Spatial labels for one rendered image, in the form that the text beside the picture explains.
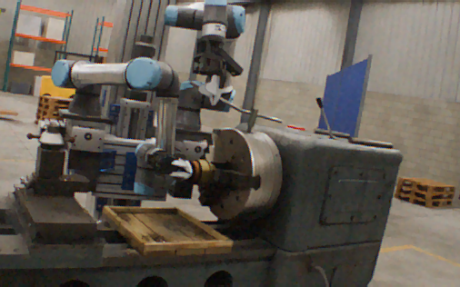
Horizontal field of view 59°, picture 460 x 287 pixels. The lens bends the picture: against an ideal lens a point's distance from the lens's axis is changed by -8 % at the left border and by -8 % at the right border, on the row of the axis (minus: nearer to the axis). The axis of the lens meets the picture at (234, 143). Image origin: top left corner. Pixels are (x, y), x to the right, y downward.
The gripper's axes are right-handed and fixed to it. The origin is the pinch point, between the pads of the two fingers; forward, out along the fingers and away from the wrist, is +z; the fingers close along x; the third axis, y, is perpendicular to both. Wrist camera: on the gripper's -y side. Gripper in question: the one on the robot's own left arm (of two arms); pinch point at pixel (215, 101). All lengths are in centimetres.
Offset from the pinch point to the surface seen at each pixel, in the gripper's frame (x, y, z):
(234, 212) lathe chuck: -2.9, -11.0, 34.8
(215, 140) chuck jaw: -11.4, -8.2, 10.8
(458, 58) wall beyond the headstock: -390, -1014, -326
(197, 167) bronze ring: -5.8, 2.0, 20.8
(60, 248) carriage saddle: 9, 49, 43
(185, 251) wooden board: 3.4, 10.4, 45.8
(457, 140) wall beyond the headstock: -401, -1011, -107
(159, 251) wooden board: 3.5, 19.0, 45.4
